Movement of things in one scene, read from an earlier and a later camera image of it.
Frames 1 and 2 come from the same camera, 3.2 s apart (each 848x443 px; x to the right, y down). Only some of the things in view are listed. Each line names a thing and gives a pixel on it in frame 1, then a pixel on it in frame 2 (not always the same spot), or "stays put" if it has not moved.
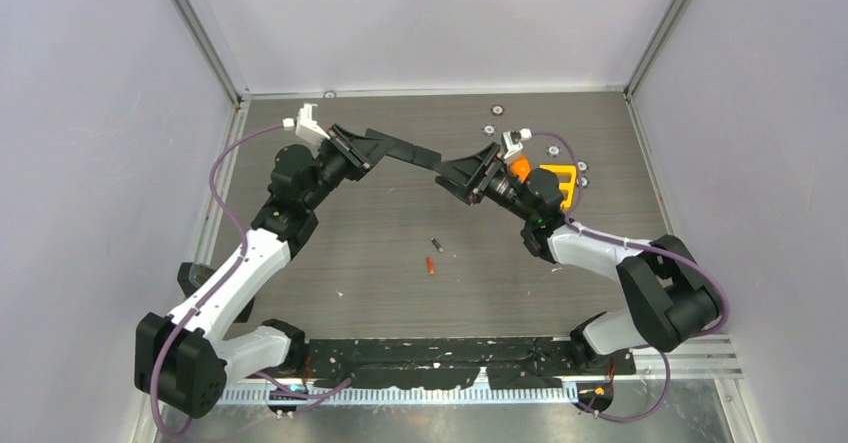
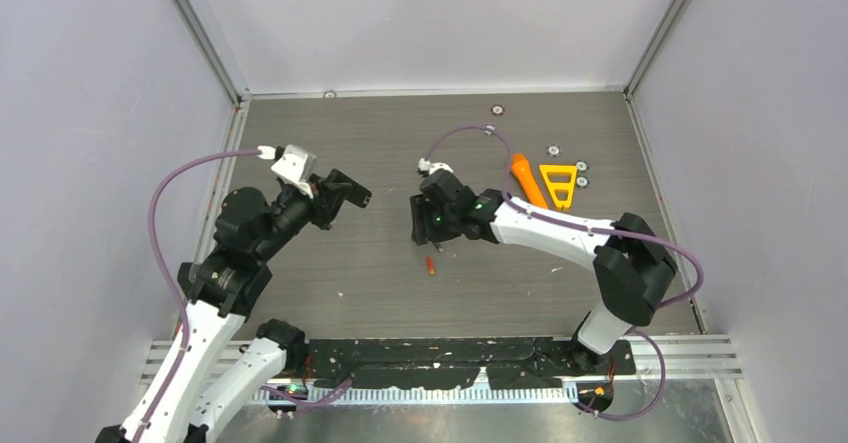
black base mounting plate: x=425 y=364 stays put
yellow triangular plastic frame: x=567 y=187 stays put
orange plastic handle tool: x=520 y=167 stays put
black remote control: x=407 y=151 to x=357 y=193
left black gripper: x=360 y=153 to x=327 y=199
